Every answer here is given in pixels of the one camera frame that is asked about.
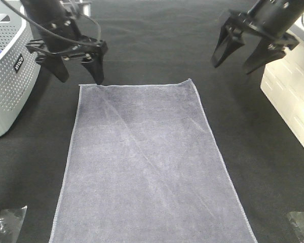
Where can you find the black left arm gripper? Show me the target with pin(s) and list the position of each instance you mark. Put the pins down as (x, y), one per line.
(61, 40)

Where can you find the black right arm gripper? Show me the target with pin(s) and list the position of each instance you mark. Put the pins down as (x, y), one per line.
(269, 24)

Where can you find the grey towel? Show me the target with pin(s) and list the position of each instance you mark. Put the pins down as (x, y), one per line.
(143, 166)

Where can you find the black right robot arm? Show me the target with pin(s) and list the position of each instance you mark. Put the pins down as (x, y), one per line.
(184, 38)

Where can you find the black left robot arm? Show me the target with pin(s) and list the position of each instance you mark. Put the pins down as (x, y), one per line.
(43, 12)

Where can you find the cream storage box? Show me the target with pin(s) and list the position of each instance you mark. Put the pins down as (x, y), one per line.
(283, 83)

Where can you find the grey perforated laundry basket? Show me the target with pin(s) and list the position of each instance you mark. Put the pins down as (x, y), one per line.
(18, 69)

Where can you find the black table mat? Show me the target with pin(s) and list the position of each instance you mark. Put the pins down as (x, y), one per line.
(264, 159)

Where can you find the clear tape strip left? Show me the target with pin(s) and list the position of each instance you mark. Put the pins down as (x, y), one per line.
(11, 221)

